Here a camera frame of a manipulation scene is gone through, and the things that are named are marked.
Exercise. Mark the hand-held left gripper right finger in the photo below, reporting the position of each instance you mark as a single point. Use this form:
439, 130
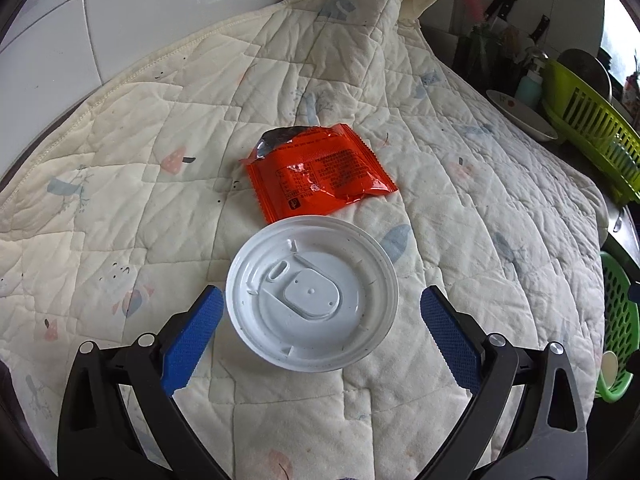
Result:
450, 340

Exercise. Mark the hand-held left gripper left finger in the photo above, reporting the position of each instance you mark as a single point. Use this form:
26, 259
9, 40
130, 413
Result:
192, 340

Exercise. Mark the white round plastic lid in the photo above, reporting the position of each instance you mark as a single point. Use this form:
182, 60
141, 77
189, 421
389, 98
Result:
310, 300

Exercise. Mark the green perforated plastic basket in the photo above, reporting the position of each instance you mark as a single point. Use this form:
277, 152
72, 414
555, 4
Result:
620, 310

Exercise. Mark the orange red snack packet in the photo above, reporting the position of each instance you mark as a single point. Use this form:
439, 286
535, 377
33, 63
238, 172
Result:
325, 170

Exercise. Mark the metal table knife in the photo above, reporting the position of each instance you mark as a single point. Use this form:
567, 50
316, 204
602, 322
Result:
617, 220

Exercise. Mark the white quilted blanket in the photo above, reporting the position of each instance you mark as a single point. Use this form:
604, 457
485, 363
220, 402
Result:
150, 135

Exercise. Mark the white ceramic plate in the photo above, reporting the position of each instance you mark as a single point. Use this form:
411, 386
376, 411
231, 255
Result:
520, 115

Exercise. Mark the lime green dish rack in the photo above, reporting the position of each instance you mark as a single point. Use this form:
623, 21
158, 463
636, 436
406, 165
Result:
600, 125

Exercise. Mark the teal pump bottle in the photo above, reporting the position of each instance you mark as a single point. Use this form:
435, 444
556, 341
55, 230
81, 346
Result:
529, 87

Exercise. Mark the dark knife block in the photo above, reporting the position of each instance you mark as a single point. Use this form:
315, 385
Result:
477, 57

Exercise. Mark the metal pot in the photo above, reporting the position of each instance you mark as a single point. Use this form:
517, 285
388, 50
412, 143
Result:
585, 67

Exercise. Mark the decorated jar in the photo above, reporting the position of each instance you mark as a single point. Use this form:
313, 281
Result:
632, 85

